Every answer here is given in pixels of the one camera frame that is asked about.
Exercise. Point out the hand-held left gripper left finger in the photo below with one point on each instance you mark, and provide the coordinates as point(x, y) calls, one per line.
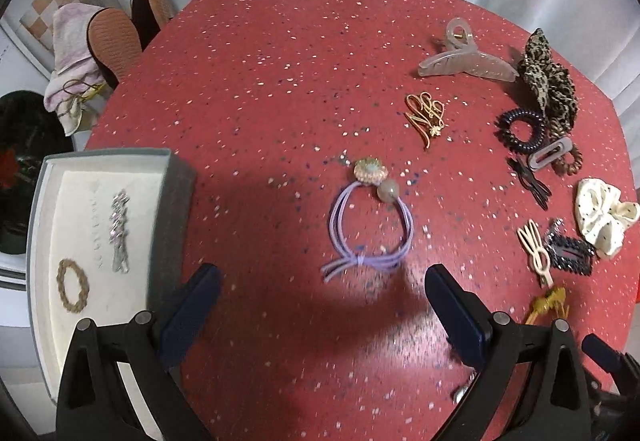
point(192, 306)

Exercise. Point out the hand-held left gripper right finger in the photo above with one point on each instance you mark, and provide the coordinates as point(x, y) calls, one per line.
point(455, 316)

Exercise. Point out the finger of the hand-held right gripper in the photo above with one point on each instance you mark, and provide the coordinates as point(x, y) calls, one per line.
point(600, 351)

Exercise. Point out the black rhinestone snap clip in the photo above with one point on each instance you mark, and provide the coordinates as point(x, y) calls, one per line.
point(572, 253)

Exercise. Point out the white polka dot scrunchie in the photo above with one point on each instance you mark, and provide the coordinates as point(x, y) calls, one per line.
point(600, 216)

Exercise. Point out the grey tray with white lining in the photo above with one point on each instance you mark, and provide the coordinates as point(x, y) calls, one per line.
point(75, 201)

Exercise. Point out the yellow hair clip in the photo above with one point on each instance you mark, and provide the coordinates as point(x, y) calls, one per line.
point(547, 301)

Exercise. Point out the small silver hair clip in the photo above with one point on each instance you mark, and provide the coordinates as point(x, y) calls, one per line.
point(462, 388)

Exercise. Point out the cream bunny hair clip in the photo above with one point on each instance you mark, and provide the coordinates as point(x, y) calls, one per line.
point(539, 258)

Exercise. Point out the silver rhinestone hair clip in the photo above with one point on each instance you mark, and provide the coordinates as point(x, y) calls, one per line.
point(119, 231)

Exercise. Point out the small black claw clip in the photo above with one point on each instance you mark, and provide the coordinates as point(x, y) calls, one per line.
point(530, 180)

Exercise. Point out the grey rectangular hair clip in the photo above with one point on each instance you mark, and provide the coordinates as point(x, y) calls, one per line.
point(542, 160)

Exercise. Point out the white washing machine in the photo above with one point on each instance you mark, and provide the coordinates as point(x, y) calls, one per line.
point(20, 146)

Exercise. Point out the yellow thin hanger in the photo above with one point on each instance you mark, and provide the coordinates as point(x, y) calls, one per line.
point(92, 92)

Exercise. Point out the translucent claw hair clip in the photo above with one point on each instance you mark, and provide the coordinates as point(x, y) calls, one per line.
point(465, 61)

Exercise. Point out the leopard print scrunchie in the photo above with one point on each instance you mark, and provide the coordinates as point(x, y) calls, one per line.
point(545, 76)

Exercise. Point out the brown slipper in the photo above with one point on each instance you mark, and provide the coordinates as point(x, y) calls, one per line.
point(152, 1)
point(107, 41)

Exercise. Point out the pale pink towel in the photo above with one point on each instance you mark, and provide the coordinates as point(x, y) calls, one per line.
point(70, 56)

